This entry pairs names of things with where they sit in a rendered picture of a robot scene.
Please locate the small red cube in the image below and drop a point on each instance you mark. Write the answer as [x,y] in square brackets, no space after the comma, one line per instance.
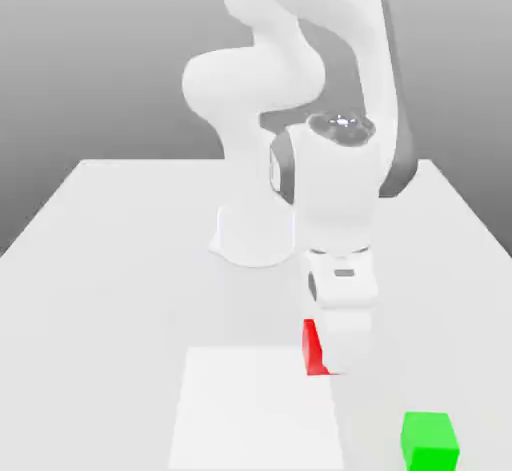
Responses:
[311,353]

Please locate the small green cube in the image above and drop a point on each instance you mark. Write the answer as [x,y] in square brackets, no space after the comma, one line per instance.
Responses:
[428,435]

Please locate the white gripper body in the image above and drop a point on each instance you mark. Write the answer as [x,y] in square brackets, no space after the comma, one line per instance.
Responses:
[347,335]

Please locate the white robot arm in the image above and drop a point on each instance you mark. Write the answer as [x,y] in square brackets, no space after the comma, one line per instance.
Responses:
[280,71]

